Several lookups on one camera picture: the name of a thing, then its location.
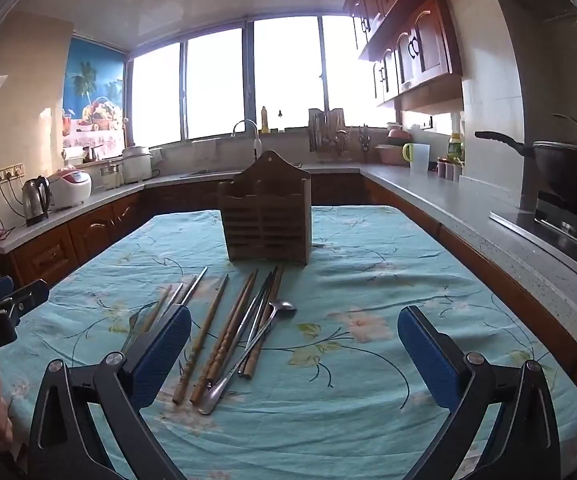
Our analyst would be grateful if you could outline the dish rack with cutting boards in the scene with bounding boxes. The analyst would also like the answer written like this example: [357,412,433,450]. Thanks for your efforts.
[309,108,349,156]

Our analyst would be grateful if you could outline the fruit and palm wall poster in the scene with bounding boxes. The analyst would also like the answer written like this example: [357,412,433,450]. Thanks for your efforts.
[62,37,128,133]

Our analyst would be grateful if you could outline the curved sink faucet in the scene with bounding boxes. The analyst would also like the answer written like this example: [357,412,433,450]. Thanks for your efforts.
[232,120,260,163]

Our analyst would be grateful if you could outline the wooden utensil holder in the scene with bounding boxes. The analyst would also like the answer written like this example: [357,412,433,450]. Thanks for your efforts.
[217,150,313,265]

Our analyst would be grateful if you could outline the row of seasoning jars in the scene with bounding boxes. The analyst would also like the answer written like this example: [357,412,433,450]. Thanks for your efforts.
[437,157,464,181]

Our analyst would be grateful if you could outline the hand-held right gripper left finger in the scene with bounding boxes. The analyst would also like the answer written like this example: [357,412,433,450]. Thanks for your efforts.
[27,304,192,480]

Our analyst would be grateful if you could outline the pink basin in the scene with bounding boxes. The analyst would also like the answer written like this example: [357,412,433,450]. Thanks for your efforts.
[376,145,409,166]

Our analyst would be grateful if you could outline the twisted wooden chopstick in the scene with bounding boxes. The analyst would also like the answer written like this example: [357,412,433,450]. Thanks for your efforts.
[189,269,259,407]
[205,280,258,388]

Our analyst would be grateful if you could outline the green and white cup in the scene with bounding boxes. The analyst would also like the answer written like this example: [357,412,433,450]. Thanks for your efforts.
[402,142,430,173]

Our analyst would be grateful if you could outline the white and red rice cooker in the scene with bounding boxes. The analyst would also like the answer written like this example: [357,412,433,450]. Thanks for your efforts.
[48,167,92,212]

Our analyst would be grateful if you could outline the steel electric kettle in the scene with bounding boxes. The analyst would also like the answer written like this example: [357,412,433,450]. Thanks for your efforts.
[21,176,52,227]

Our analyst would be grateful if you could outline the metal spoon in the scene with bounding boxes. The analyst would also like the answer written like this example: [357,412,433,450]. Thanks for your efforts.
[197,300,298,416]

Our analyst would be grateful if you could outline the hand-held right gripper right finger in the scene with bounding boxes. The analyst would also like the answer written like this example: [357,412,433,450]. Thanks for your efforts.
[397,305,562,480]

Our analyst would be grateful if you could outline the large kitchen window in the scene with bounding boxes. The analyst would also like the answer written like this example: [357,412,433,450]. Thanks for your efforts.
[127,14,394,148]

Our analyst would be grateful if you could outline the metal chopstick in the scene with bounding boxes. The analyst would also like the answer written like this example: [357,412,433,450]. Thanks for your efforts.
[237,271,273,376]
[158,281,185,323]
[179,266,209,308]
[245,266,278,357]

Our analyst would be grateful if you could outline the black wok with lid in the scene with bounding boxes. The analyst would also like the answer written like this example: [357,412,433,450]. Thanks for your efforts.
[475,114,577,200]

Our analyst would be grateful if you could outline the white electric cooker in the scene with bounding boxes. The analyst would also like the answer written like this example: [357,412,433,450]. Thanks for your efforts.
[121,146,153,183]

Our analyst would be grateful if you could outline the gas stove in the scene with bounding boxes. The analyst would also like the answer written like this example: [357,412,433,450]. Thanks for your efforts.
[489,190,577,286]

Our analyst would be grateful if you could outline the wooden upper cabinets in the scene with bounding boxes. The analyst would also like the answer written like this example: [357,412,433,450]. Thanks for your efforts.
[343,0,464,113]

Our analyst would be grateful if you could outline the teal floral tablecloth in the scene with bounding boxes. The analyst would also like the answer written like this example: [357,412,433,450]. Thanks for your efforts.
[0,205,577,480]

